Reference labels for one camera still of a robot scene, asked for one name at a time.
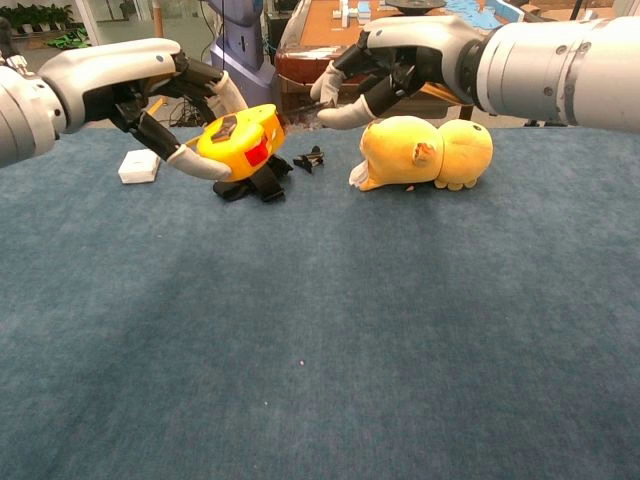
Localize white mahjong tile stack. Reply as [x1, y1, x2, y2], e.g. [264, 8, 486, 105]
[333, 0, 374, 26]

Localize white glass door frame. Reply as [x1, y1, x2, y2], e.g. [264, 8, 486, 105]
[74, 0, 211, 47]

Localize tangled floor cables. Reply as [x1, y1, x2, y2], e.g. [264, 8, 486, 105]
[168, 92, 211, 128]

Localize yellow plush toy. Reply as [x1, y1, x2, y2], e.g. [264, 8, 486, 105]
[348, 115, 495, 193]

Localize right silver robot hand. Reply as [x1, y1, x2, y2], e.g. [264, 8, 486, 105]
[309, 14, 489, 132]

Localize cardboard box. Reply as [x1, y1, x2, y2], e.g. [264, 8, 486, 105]
[524, 0, 619, 24]

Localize brown mahjong table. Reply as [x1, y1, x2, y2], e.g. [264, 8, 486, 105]
[274, 0, 591, 129]

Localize blue mahjong tile pile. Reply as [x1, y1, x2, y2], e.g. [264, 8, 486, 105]
[444, 0, 526, 31]

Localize small white box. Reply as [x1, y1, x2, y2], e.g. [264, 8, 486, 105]
[117, 148, 162, 185]

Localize black mahjong centre plate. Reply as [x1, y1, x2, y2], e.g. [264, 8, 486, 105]
[383, 0, 448, 16]

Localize small black clip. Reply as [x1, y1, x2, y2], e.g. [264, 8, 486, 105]
[292, 145, 325, 175]

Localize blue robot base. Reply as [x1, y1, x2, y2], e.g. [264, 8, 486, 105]
[201, 0, 278, 128]

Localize black strap bundle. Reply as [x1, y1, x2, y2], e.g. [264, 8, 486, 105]
[212, 154, 295, 204]

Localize green potted plants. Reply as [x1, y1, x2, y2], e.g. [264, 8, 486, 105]
[0, 2, 76, 34]

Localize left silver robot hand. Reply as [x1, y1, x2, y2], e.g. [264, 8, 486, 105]
[38, 38, 250, 182]

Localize wooden pole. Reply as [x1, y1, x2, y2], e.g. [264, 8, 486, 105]
[152, 0, 170, 109]

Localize yellow tape measure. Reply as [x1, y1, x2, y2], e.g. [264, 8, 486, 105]
[184, 101, 335, 183]

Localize green floor cloth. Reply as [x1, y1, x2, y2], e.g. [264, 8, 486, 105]
[46, 27, 93, 50]

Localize blue table carpet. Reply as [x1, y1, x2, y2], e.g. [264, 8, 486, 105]
[0, 127, 640, 480]

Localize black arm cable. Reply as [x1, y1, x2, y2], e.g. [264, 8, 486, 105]
[0, 16, 29, 74]

